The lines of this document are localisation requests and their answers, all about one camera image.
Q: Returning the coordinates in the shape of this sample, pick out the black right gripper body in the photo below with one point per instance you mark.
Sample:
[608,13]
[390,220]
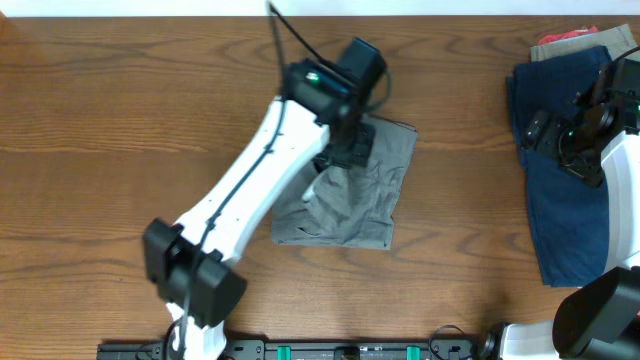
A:
[542,132]

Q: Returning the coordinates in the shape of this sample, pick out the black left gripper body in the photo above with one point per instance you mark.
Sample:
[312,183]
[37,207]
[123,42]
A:
[353,148]

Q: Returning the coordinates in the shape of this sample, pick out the grey shorts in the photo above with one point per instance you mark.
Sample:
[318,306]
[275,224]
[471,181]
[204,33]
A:
[348,207]

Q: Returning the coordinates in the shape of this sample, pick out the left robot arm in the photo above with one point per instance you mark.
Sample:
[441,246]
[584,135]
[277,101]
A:
[316,118]

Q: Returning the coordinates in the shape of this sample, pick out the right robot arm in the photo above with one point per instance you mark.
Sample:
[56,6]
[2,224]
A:
[575,121]

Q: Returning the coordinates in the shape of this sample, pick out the navy blue shorts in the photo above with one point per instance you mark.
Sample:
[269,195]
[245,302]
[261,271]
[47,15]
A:
[569,221]

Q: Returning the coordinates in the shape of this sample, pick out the red garment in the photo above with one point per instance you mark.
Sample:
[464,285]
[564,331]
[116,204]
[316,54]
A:
[551,38]

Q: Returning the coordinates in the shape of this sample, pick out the khaki shorts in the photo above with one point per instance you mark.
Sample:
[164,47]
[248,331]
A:
[616,40]

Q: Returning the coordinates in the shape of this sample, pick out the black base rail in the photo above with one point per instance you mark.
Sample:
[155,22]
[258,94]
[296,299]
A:
[446,348]

